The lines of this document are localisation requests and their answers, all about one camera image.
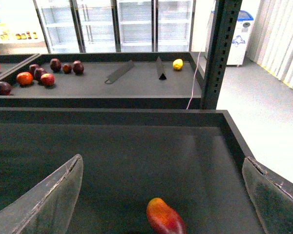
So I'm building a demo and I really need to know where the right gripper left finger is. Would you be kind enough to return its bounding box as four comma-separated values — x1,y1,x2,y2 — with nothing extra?
0,154,84,234

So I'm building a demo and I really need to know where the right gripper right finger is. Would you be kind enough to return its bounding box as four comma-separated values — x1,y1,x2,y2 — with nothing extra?
242,157,293,234

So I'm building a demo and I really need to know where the dark red apple left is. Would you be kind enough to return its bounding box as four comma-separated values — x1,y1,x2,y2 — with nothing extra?
0,81,12,96

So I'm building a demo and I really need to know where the red apple front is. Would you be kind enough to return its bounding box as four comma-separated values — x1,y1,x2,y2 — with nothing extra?
40,73,55,86

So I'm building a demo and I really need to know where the red orange apple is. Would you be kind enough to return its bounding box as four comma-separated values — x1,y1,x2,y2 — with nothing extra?
16,72,33,86

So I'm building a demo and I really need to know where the dark red apple middle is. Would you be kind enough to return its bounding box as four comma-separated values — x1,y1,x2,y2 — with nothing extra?
34,67,47,81

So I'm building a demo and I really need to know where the small dark red apple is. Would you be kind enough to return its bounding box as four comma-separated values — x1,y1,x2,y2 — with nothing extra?
62,63,72,74

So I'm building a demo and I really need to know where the dark red apple behind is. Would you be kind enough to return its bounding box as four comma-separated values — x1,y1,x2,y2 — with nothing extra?
28,64,40,75

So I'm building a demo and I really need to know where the dark red apple right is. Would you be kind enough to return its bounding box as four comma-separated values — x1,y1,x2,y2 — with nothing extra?
72,60,84,75

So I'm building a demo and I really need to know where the dark red apple back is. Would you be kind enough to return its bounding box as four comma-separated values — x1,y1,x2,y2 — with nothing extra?
50,58,62,72

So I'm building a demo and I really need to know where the black front display tray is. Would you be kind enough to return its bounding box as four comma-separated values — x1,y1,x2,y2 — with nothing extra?
0,108,265,234

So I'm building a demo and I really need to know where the black display tray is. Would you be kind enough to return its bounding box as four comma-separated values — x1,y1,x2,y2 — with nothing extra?
0,108,265,234
0,52,204,109

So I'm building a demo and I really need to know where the red orange mango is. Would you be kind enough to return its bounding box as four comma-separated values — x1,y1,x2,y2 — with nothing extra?
146,197,187,234

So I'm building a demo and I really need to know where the flat black divider plate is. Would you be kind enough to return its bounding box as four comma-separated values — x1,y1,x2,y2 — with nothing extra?
105,60,134,84

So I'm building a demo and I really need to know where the black rear display tray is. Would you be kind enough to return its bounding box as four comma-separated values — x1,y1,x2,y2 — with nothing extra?
0,52,204,109

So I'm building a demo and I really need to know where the white chest freezer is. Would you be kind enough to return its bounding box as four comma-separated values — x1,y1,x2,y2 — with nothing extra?
205,10,254,66

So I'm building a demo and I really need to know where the yellow lemon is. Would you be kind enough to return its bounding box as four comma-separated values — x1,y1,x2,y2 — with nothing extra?
173,58,184,71

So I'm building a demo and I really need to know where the glass door refrigerator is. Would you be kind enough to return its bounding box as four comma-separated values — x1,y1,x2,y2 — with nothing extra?
34,0,196,53

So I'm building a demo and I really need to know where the white cable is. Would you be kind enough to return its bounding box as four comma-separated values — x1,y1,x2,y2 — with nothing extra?
186,0,217,110

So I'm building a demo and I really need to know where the black perforated shelf post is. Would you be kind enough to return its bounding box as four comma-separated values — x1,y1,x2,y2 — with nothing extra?
200,0,242,110

